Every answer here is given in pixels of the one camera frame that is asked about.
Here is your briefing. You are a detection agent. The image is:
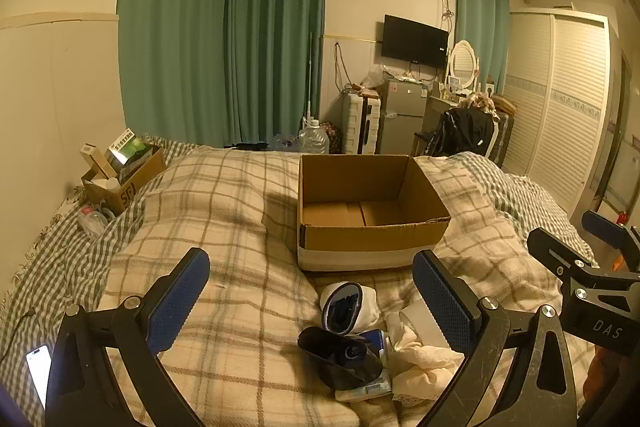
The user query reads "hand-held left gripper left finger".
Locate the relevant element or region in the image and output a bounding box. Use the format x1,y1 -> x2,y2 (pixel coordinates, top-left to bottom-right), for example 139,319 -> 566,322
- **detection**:
45,248 -> 211,427

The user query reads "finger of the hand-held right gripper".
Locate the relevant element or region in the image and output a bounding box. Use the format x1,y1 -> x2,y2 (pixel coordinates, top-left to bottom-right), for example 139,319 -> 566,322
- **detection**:
527,227 -> 602,282
581,209 -> 640,270

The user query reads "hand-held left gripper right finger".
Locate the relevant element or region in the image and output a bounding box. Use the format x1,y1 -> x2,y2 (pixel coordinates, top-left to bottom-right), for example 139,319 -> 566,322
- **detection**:
412,249 -> 579,427

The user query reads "person's right forearm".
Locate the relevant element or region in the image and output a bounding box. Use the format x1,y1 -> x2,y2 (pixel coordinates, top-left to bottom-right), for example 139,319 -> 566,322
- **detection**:
584,347 -> 623,410

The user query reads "cream cloth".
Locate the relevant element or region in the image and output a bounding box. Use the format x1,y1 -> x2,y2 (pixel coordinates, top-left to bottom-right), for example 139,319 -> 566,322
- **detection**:
385,309 -> 467,404

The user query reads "white sock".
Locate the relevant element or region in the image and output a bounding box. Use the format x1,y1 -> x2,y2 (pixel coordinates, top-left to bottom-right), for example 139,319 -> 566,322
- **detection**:
319,282 -> 386,336

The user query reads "beige plaid blanket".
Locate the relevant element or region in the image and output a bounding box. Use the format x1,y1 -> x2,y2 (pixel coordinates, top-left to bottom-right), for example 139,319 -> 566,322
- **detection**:
95,150 -> 598,427

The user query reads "large open cardboard box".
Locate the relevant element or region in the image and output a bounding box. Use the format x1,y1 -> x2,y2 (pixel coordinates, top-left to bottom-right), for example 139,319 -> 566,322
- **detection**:
297,153 -> 453,272

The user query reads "tissue packet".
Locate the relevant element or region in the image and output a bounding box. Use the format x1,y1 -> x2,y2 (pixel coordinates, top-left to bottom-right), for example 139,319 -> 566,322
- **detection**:
334,329 -> 394,403

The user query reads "clear plastic bottle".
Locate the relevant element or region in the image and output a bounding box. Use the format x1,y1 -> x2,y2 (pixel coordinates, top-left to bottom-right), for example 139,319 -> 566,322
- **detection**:
77,205 -> 109,239

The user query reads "black sock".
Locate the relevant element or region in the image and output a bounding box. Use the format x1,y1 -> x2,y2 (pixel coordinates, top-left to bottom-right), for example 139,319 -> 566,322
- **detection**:
297,326 -> 384,391

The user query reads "small cardboard box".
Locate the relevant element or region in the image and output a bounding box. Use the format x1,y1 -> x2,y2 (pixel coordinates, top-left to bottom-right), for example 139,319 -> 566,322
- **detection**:
81,142 -> 167,218

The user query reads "white slatted wardrobe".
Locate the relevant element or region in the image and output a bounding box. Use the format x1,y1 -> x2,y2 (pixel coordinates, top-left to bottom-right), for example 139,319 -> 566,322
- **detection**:
501,8 -> 621,214

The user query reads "black jacket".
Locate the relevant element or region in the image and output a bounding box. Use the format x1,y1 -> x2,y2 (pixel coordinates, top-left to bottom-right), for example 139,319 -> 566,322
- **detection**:
425,107 -> 496,158

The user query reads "smartphone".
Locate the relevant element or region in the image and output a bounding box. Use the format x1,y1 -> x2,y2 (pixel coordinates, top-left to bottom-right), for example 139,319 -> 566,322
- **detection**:
25,344 -> 54,409

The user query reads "green and white carton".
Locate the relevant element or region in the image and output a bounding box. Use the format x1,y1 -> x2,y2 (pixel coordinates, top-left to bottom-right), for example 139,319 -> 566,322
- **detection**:
106,127 -> 154,172

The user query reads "white dressing table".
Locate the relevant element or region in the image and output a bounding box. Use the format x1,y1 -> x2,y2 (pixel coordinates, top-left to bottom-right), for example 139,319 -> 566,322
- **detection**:
422,88 -> 503,142

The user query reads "grey small fridge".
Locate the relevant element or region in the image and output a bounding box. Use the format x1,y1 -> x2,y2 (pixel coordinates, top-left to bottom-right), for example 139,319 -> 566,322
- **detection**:
376,78 -> 429,155

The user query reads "white suitcase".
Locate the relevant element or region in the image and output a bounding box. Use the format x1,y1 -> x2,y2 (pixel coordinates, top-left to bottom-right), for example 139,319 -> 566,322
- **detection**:
341,90 -> 382,154

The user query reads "large clear water jug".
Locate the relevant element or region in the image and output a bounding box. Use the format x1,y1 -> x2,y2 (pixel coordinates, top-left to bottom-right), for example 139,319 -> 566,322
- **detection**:
298,118 -> 330,154

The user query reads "white oval mirror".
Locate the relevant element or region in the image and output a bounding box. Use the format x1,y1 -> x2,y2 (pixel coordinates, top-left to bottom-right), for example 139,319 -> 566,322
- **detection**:
448,40 -> 479,90

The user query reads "narrow green curtain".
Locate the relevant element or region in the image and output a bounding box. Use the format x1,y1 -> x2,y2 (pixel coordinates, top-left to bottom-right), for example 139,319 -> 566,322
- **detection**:
454,0 -> 511,100

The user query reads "white pole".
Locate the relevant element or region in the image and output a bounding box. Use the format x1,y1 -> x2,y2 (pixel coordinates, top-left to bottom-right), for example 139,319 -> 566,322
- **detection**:
306,32 -> 316,120

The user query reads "black wall television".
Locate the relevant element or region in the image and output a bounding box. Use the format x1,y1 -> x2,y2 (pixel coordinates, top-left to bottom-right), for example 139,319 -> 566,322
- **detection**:
381,14 -> 450,69

